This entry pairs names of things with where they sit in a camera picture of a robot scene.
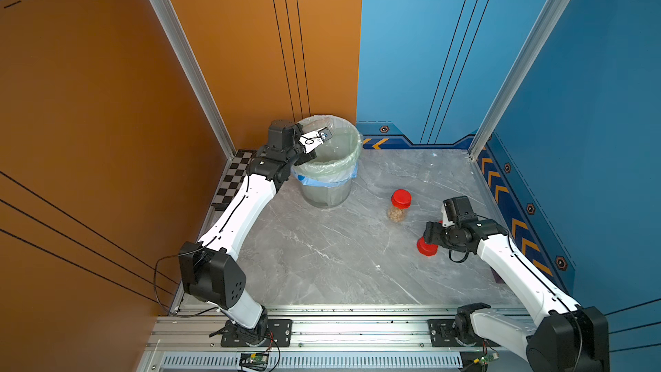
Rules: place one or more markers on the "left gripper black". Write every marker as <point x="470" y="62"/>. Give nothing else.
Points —
<point x="304" y="158"/>

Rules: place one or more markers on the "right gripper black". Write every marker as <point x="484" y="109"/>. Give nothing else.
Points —
<point x="431" y="233"/>

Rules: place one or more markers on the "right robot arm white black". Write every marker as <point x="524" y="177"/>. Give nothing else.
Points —
<point x="564" y="335"/>

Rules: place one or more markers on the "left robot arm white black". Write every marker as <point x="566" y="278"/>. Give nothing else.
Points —
<point x="209" y="268"/>

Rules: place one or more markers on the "black white chessboard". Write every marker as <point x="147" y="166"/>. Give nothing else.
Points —
<point x="232" y="179"/>

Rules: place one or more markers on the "translucent green bin liner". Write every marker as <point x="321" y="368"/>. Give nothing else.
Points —
<point x="336" y="160"/>

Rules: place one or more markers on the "peanut jar back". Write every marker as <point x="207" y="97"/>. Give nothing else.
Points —
<point x="396" y="214"/>

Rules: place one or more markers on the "red lid of back jar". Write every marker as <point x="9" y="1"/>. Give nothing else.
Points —
<point x="401" y="199"/>

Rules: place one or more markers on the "right green circuit board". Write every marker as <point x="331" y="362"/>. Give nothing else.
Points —
<point x="486" y="360"/>

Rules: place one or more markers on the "green circuit board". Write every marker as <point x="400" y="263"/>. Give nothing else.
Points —
<point x="486" y="360"/>
<point x="254" y="361"/>

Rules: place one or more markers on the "left green circuit board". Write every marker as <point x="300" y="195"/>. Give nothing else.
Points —
<point x="254" y="361"/>

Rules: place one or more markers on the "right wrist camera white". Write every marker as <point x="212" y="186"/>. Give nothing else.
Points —
<point x="447" y="220"/>

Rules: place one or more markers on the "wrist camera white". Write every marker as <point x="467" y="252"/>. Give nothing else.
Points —
<point x="313" y="139"/>
<point x="447" y="220"/>

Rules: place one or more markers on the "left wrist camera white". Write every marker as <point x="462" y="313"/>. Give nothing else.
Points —
<point x="313" y="139"/>

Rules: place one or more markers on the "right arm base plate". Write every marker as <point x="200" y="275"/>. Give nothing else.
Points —
<point x="443" y="334"/>

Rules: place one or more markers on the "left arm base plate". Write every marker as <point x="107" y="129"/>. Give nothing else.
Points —
<point x="278" y="329"/>

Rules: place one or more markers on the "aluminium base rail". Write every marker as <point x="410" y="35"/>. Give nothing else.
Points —
<point x="324" y="337"/>

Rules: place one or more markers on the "left aluminium corner post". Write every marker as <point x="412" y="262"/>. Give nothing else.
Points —
<point x="171" y="25"/>

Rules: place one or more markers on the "aluminium corner post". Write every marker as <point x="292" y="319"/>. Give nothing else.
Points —
<point x="543" y="27"/>
<point x="171" y="25"/>

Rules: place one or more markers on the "right aluminium corner post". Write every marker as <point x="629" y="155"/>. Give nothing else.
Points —
<point x="543" y="27"/>

